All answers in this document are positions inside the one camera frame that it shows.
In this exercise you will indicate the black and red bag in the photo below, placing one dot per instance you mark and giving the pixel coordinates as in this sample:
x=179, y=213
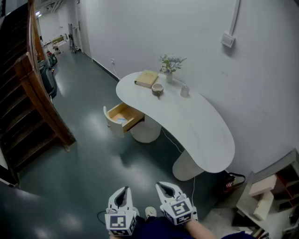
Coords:
x=230, y=182

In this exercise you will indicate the person's right forearm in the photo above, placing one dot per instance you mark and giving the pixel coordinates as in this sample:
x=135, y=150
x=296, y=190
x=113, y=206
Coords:
x=201, y=229

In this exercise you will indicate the small frosted glass jar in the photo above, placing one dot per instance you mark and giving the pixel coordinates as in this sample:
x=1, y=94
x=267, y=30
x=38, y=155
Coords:
x=184, y=91

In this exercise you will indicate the person's navy clothing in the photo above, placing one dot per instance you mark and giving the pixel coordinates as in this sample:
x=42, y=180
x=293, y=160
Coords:
x=158, y=229

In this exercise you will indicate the blue white item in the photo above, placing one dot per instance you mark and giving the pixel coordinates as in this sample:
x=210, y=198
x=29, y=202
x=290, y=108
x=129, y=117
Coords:
x=122, y=120

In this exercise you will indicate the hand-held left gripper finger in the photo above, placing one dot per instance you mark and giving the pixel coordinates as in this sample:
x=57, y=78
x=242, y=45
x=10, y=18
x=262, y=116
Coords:
x=112, y=200
x=130, y=200

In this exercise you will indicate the white curved table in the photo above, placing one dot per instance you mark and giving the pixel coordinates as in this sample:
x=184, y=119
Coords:
x=187, y=119

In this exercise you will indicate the grey shelf unit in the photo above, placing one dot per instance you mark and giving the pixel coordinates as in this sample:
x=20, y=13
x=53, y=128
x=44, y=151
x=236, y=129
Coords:
x=247, y=207

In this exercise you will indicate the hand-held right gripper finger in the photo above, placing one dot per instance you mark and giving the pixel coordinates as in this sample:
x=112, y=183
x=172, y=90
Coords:
x=175, y=190
x=161, y=197

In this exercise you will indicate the blue and white flower bouquet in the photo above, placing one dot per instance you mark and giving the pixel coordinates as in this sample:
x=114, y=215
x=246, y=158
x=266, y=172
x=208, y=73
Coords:
x=171, y=62

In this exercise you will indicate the dark wooden staircase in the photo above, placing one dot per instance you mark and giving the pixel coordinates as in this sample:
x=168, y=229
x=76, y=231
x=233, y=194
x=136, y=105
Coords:
x=21, y=93

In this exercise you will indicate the tan hardcover book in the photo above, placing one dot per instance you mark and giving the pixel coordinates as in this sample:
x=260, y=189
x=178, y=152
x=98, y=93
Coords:
x=146, y=78

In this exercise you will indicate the person's left forearm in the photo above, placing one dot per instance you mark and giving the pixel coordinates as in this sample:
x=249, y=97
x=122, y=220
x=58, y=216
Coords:
x=112, y=236

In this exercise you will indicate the beige ceramic cup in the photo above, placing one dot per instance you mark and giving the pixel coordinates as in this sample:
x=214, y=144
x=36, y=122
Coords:
x=157, y=89

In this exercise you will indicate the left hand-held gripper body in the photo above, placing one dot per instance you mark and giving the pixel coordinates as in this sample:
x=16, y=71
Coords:
x=120, y=221

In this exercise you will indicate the grey wall switch box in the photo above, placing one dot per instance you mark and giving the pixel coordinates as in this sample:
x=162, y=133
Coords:
x=227, y=40

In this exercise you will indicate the black bin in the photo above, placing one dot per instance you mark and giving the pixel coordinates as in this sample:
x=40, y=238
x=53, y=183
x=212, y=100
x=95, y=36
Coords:
x=47, y=81

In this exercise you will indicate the small white vase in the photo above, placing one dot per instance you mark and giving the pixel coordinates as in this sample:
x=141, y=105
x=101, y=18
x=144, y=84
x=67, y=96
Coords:
x=169, y=77

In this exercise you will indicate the cream box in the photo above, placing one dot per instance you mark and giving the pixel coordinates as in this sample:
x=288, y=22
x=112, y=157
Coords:
x=264, y=206

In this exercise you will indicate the pink box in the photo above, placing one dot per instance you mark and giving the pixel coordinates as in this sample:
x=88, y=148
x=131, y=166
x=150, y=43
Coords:
x=262, y=185

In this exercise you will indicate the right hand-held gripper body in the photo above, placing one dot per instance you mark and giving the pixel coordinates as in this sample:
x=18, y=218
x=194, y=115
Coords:
x=178, y=208

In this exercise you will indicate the red and black machine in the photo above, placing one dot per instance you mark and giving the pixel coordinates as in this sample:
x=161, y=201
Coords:
x=51, y=59

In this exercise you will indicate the person's white shoe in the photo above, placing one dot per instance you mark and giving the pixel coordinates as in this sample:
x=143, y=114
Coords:
x=150, y=212

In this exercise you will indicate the white wall conduit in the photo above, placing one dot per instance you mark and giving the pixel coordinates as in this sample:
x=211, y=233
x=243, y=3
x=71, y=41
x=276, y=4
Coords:
x=235, y=16

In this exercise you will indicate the wooden drawer with white front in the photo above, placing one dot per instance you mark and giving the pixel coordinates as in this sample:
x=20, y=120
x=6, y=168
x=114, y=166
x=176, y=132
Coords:
x=126, y=113

